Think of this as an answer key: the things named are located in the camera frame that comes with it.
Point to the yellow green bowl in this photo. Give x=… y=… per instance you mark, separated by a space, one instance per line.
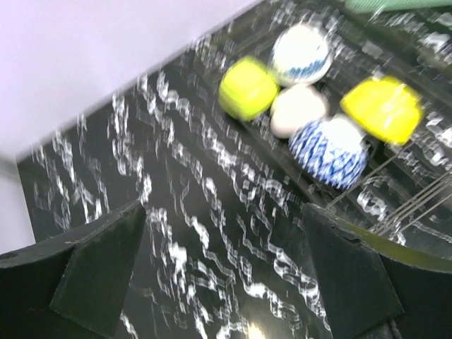
x=386 y=108

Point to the wire dish rack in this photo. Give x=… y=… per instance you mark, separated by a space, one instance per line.
x=370 y=141

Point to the red patterned bowl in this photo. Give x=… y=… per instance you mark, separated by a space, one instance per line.
x=331 y=151

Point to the white square green bowl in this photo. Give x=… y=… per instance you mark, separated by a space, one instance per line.
x=247 y=89

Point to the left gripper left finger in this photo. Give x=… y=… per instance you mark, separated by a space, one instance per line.
x=72 y=285

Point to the green file organizer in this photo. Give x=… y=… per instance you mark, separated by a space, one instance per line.
x=372 y=6

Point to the blue white patterned bowl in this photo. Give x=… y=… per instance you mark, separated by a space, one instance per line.
x=300 y=55

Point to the cream flower shaped bowl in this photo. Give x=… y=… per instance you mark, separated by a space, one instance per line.
x=294 y=107

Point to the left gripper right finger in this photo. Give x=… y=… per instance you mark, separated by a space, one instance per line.
x=372 y=287

